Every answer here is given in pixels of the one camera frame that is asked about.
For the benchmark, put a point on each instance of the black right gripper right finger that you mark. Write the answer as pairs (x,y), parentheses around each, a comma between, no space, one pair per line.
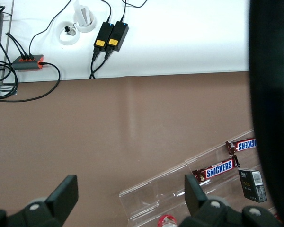
(195,196)

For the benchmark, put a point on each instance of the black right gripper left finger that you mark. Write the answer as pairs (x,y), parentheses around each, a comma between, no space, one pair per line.
(61,198)

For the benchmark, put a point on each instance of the Snickers chocolate bar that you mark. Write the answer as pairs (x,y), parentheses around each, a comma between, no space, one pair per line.
(245,145)
(217,169)

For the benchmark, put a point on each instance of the red capped snack canister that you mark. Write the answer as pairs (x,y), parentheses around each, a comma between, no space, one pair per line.
(166,221)

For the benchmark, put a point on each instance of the clear acrylic step stand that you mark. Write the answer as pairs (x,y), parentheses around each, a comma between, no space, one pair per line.
(156,189)

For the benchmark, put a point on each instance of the small black carton box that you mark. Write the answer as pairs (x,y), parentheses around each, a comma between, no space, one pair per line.
(251,186)

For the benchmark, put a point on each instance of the brown table mat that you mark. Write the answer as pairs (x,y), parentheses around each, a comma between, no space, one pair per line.
(109,132)

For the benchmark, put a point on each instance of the grey orange USB hub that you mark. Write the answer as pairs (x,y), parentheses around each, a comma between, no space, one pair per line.
(26,64)

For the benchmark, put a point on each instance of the small black metal clip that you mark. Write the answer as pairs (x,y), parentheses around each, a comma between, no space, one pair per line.
(67,29)

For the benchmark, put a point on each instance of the black power adapter yellow label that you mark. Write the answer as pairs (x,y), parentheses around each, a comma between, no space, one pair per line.
(103,33)
(118,35)

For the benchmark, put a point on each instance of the silver metal bracket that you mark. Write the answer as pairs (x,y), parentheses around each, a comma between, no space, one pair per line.
(1,89)

